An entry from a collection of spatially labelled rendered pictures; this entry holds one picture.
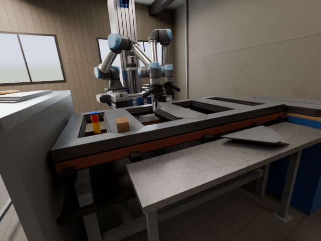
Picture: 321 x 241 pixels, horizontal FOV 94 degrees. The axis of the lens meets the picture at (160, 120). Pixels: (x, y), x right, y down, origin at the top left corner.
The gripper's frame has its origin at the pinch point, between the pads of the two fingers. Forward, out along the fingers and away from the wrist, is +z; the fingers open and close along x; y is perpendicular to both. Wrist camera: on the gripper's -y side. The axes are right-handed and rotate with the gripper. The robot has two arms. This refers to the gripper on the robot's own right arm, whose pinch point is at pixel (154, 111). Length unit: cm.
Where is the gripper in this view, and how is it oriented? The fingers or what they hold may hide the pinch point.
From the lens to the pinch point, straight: 115.2
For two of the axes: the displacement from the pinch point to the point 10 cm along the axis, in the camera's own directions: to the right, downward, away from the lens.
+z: 0.6, 9.6, 2.8
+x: -4.0, -2.4, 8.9
